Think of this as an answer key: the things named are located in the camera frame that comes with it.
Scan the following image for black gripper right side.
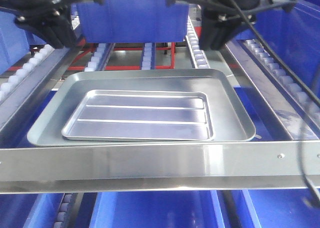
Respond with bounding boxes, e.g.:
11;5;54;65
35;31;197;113
166;0;297;50

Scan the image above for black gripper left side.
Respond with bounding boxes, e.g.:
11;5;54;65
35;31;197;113
0;0;104;49

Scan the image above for ribbed silver metal tray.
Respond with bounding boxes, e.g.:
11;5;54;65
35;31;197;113
61;89;216;142

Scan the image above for blue bin shelf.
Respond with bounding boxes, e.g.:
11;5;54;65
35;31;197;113
232;0;320;94
0;11;47;74

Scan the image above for large grey-green tray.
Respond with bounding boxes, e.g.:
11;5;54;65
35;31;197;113
27;69;256;146

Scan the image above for far left roller track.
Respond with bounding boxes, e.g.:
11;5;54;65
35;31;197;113
0;44;55;103

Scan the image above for large blue bin centre back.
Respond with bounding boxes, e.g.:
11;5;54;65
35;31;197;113
76;0;189;43

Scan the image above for middle white roller track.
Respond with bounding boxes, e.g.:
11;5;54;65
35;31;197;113
140;42;156;70

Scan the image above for far right roller track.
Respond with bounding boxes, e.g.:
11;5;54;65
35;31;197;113
241;39;320;129

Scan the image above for red metal floor frame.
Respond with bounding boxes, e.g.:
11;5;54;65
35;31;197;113
4;25;208;73

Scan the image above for steel divider rail left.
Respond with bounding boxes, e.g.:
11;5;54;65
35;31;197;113
0;44;83;147

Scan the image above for steel divider rail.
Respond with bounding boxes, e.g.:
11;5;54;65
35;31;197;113
221;40;320;141
0;44;83;147

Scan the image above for steel divider rail right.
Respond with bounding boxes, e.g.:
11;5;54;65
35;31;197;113
221;40;320;141

